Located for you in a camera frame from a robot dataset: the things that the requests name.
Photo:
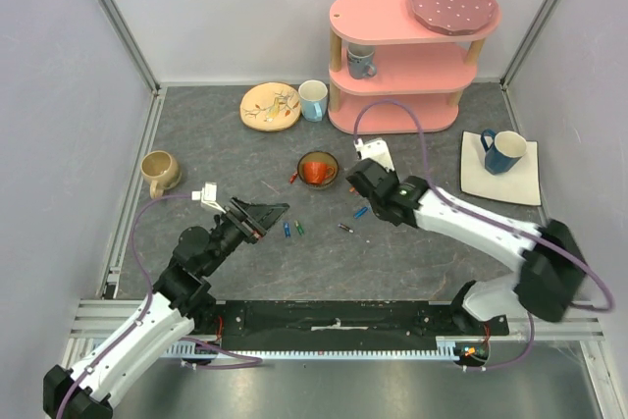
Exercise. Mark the yellow floral plate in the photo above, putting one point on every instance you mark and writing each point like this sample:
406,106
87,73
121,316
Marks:
270,106

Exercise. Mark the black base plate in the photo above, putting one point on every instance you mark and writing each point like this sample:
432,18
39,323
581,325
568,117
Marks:
257,323

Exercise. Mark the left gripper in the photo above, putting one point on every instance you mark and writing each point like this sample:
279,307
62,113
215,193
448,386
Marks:
260,219

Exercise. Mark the pink three-tier shelf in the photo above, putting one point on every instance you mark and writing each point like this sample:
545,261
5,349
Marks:
424,69

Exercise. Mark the light blue mug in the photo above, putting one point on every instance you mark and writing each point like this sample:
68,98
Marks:
313,96

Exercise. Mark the orange cup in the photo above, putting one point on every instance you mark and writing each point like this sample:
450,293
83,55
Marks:
316,173

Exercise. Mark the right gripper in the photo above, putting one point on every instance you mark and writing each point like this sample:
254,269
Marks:
369,182

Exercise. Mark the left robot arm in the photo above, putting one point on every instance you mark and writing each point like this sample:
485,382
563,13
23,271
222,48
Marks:
173,307

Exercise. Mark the dark blue mug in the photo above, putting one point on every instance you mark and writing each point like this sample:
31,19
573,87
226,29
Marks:
502,150

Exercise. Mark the grey mug on shelf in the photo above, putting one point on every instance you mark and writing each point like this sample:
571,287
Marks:
360,61

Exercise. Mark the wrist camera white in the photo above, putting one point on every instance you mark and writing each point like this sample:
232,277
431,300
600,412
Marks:
376,150
207,197

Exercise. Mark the pink dotted plate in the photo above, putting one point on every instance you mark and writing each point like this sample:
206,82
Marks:
454,17

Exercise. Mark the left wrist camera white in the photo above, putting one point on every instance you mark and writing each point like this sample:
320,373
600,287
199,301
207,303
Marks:
207,197

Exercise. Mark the beige mug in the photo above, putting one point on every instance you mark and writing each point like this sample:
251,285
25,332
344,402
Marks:
161,171

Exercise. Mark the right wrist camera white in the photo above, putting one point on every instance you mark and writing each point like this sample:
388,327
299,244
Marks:
376,150

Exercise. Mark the white cable duct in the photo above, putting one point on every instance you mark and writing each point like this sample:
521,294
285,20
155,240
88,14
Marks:
434,350

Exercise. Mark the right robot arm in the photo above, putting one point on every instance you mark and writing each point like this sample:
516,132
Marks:
543,281

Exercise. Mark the white square plate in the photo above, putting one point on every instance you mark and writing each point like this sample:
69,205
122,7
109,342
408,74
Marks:
519,185

